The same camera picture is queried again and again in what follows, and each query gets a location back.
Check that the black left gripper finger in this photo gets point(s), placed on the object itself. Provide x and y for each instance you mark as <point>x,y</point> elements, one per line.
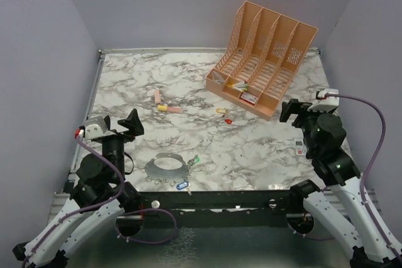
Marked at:
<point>103,125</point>
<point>132,124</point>

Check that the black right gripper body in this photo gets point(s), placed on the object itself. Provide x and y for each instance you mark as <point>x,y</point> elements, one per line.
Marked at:
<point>306,120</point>

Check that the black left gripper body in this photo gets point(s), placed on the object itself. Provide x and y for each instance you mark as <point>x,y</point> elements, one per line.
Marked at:
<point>114,148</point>

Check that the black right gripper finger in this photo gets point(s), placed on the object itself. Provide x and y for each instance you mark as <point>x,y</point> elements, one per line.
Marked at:
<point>289,108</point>
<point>304,106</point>

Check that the green key tag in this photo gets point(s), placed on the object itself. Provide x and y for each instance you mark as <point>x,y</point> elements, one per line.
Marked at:
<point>193,161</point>

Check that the blue key tag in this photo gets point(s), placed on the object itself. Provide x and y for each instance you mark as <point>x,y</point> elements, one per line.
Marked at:
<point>183,185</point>

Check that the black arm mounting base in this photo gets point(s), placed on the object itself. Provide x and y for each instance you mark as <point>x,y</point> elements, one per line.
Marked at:
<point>205,209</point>

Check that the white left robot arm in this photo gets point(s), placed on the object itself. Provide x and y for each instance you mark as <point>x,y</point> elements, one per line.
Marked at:
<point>101,181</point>

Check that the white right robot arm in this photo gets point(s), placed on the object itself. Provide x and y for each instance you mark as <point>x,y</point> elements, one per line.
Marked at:
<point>362,233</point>

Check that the white paper label card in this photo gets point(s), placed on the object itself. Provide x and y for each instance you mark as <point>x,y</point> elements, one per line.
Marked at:
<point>300,148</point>

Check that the pink eraser stick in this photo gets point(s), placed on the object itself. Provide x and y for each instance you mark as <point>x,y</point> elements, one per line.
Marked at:
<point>157,97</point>

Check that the yellow capped pink tube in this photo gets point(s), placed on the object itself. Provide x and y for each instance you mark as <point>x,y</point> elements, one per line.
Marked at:
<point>165,108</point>

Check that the red white small box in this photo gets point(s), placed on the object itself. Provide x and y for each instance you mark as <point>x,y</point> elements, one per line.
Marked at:
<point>249,98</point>

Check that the coloured markers in organizer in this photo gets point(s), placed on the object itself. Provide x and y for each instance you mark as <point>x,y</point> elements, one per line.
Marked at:
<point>239,86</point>

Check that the peach plastic file organizer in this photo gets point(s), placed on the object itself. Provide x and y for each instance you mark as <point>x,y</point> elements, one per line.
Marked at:
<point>265,50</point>

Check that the yellow key tag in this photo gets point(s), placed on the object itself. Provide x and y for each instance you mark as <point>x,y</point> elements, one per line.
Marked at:
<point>221,110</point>

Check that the clear plastic bag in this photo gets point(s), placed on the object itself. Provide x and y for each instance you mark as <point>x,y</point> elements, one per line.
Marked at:
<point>217,77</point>

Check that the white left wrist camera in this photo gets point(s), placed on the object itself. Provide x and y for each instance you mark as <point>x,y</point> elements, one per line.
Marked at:
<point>88,130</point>

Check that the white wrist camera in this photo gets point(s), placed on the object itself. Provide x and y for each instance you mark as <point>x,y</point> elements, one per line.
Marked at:
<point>88,130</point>
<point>326,101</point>

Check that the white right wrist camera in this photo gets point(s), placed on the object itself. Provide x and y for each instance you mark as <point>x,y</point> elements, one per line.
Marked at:
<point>326,101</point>

